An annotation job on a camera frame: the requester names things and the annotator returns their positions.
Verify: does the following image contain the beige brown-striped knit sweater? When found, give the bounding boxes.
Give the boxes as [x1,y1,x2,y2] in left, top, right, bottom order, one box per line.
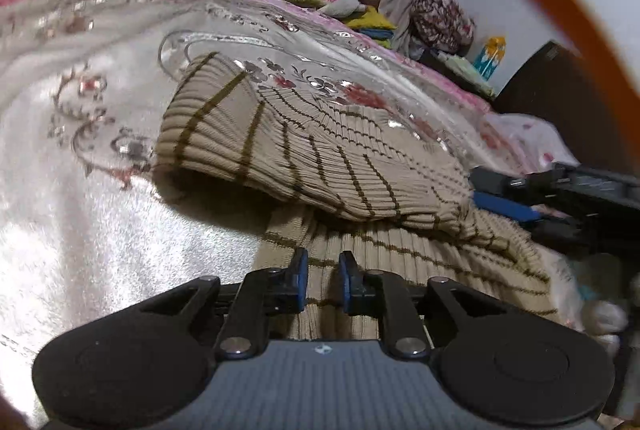
[155,52,559,339]

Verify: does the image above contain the white pink-dotted pillow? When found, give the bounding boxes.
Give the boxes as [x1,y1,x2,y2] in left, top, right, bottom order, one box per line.
[480,113,579,174]

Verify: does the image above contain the dark wooden headboard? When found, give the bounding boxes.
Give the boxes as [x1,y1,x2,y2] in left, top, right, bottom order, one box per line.
[492,41,639,176]

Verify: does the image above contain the blue yellow cartoon bag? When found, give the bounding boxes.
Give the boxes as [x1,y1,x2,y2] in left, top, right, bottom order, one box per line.
[473,36,506,81]

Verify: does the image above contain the green white folded papers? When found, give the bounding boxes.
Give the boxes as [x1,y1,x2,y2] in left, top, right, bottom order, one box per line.
[436,52,496,99]

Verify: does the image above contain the floral satin bedspread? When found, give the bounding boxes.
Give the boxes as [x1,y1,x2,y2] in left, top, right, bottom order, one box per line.
[0,0,622,426]

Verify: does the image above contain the dark floral bundle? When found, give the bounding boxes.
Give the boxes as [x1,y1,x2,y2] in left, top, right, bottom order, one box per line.
[409,0,475,54]

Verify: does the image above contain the yellow folded cloth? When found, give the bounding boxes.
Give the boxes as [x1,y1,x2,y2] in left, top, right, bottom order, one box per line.
[343,6,396,48]

